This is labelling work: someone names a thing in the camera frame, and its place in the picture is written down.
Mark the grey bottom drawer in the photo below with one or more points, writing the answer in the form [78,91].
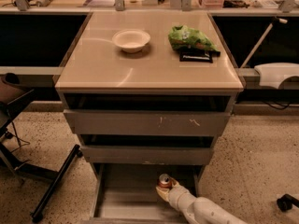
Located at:
[126,194]

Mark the orange coke can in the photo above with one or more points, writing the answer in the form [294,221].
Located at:
[164,181]

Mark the grey drawer cabinet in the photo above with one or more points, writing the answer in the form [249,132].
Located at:
[97,66]

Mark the grey middle drawer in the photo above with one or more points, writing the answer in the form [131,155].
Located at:
[147,149]

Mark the green chip bag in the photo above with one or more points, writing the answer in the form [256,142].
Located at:
[184,38]

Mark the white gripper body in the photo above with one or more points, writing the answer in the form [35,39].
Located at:
[176,192]

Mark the white paper bowl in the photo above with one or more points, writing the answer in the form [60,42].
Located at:
[131,40]

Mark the white stick with cap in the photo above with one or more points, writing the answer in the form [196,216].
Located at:
[262,38]

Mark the grey top drawer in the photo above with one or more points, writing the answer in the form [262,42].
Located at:
[165,115]

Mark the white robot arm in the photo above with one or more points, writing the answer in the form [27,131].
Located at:
[197,210]

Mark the grey drawer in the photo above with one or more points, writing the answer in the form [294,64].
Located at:
[165,115]
[147,149]
[126,194]

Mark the white curved chair part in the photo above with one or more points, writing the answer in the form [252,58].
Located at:
[274,74]

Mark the black caster wheel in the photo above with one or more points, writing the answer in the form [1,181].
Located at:
[287,202]

